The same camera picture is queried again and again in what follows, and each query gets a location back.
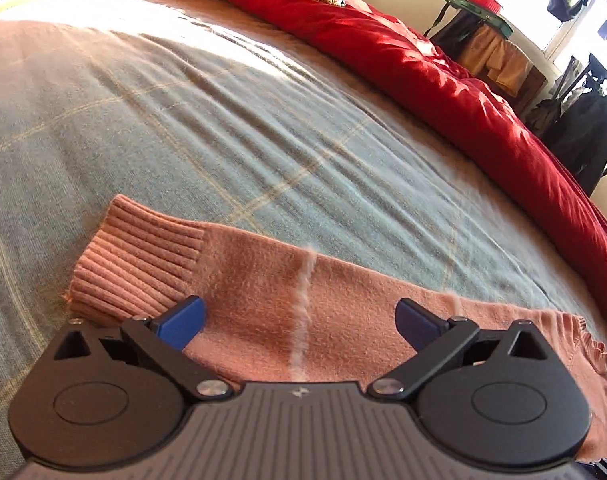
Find green folding table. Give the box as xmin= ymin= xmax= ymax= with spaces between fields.
xmin=442 ymin=0 xmax=515 ymax=38

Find pink striped knit sweater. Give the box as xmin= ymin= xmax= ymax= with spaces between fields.
xmin=66 ymin=194 xmax=607 ymax=466

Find tan hanging cloth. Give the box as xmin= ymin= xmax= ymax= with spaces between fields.
xmin=458 ymin=25 xmax=531 ymax=96

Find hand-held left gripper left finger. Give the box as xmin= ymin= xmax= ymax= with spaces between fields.
xmin=52 ymin=297 xmax=233 ymax=403

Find black strap bag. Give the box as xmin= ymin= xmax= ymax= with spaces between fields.
xmin=426 ymin=7 xmax=479 ymax=61

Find grey-blue plaid bed sheet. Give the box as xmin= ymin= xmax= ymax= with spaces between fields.
xmin=0 ymin=0 xmax=607 ymax=480

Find dark hanging jackets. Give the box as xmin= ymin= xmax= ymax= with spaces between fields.
xmin=543 ymin=87 xmax=607 ymax=197

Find red plastic basin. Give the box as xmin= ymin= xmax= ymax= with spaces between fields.
xmin=464 ymin=0 xmax=503 ymax=15

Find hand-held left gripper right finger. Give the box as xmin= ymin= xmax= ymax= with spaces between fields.
xmin=368 ymin=298 xmax=548 ymax=402

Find red quilt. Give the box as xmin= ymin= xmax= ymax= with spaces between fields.
xmin=180 ymin=0 xmax=607 ymax=306

